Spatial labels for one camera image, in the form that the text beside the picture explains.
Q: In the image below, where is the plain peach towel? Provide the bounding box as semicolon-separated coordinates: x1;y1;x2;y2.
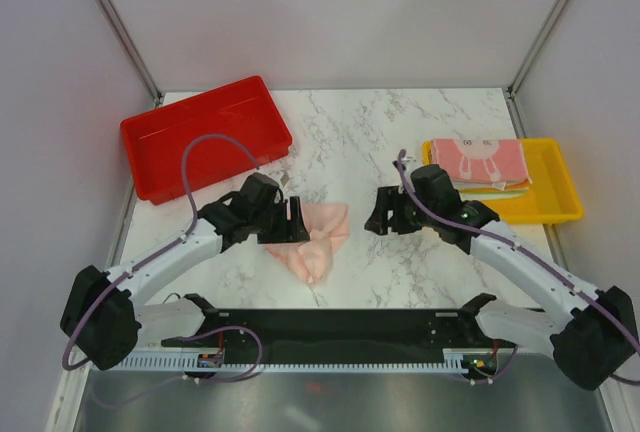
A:
266;202;350;285

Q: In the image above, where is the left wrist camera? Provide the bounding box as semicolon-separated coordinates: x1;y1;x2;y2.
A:
280;180;295;199

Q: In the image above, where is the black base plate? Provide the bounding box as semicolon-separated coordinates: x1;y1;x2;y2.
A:
159;306;516;367

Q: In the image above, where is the aluminium frame post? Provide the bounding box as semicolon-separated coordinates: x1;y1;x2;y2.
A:
504;0;599;101
94;0;164;106

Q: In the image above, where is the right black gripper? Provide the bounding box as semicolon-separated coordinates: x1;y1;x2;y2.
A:
363;186;437;236

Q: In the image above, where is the left aluminium frame post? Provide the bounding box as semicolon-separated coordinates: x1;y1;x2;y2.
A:
94;0;164;106

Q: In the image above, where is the pink striped towel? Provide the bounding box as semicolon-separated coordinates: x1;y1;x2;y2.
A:
429;138;530;189

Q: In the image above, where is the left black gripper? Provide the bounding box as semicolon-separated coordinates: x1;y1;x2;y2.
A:
251;197;309;245

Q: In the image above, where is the right aluminium frame post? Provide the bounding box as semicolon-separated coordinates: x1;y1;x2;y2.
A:
504;0;599;101

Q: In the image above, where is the white slotted cable duct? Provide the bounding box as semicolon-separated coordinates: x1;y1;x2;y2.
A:
110;349;497;374

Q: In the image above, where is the red plastic bin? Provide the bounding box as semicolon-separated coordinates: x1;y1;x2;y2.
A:
120;76;293;205

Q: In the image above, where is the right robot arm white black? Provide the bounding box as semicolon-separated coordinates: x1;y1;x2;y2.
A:
365;158;639;390

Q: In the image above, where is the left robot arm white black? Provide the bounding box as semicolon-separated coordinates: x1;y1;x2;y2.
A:
60;173;310;371

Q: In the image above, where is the yellow plastic bin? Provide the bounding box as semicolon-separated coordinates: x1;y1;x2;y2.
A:
422;138;583;224

